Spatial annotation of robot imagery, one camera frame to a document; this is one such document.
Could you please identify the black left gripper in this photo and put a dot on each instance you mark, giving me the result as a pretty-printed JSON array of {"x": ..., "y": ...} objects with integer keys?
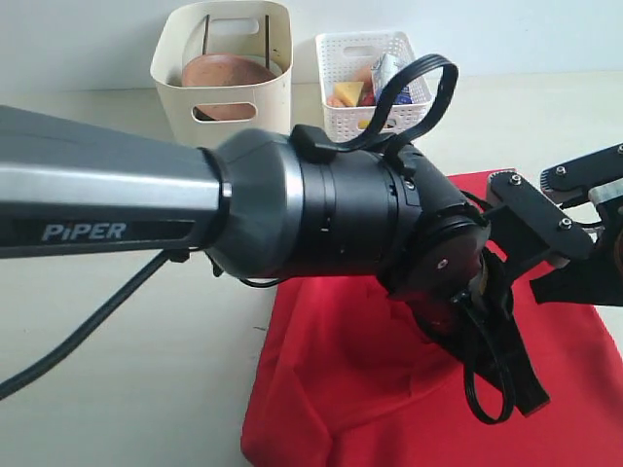
[{"x": 474, "y": 322}]

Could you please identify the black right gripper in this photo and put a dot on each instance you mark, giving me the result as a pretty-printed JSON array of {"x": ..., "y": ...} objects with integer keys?
[{"x": 596, "y": 280}]

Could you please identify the red scalloped cloth mat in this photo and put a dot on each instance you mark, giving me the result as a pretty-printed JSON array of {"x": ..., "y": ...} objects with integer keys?
[{"x": 346, "y": 378}]

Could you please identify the red sausage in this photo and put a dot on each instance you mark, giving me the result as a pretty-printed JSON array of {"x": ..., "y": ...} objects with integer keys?
[{"x": 367, "y": 97}]

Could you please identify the blue white milk carton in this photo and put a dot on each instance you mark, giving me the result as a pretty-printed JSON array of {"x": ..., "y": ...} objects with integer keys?
[{"x": 383, "y": 70}]

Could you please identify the yellow cheese wedge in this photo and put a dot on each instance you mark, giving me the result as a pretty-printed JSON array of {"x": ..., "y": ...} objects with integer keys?
[{"x": 348, "y": 92}]

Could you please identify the brown egg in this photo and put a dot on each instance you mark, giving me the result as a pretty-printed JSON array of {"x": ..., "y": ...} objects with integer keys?
[{"x": 363, "y": 75}]

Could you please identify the orange fried chicken piece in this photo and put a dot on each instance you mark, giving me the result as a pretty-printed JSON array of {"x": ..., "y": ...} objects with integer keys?
[{"x": 334, "y": 101}]

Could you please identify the brown chopstick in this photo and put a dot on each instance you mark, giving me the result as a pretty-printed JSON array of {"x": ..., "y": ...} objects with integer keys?
[
  {"x": 267, "y": 48},
  {"x": 205, "y": 35}
]

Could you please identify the brown wooden plate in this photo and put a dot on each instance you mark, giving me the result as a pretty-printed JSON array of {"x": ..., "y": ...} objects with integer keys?
[{"x": 224, "y": 70}]

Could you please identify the white ceramic bowl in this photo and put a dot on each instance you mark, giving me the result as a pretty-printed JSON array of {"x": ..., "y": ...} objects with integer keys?
[{"x": 274, "y": 68}]

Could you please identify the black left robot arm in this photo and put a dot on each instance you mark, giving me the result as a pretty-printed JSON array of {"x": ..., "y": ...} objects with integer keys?
[{"x": 273, "y": 206}]

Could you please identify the white perforated plastic basket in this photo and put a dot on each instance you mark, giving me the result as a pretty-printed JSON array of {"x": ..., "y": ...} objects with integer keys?
[{"x": 339, "y": 56}]

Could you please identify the cream plastic tub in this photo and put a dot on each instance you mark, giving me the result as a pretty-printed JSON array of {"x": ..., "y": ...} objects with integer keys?
[{"x": 236, "y": 27}]

